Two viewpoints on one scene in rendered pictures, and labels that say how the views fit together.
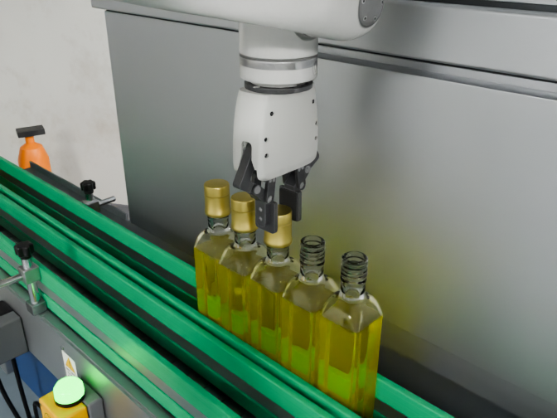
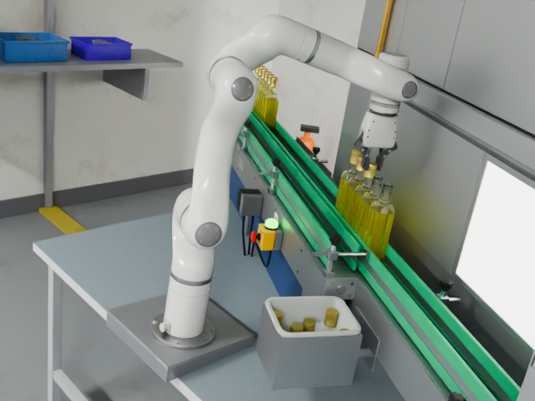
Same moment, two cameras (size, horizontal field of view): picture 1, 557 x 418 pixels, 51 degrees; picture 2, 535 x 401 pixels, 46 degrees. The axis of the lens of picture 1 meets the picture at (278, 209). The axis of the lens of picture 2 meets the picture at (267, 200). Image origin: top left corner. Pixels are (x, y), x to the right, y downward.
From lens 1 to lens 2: 1.23 m
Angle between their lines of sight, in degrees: 26
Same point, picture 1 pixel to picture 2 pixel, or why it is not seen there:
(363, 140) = (419, 147)
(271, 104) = (374, 118)
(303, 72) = (388, 109)
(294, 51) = (386, 100)
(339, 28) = (393, 95)
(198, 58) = not seen: hidden behind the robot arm
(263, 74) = (374, 106)
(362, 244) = (409, 195)
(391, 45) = (435, 110)
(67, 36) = not seen: hidden behind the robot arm
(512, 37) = (463, 115)
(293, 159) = (380, 142)
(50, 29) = not seen: hidden behind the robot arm
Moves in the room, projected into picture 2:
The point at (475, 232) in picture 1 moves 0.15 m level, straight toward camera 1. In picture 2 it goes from (440, 192) to (404, 199)
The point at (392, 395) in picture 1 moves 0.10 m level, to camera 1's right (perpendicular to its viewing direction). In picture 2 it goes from (390, 253) to (424, 265)
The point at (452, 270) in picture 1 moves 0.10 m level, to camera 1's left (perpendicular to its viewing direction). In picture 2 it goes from (432, 208) to (398, 198)
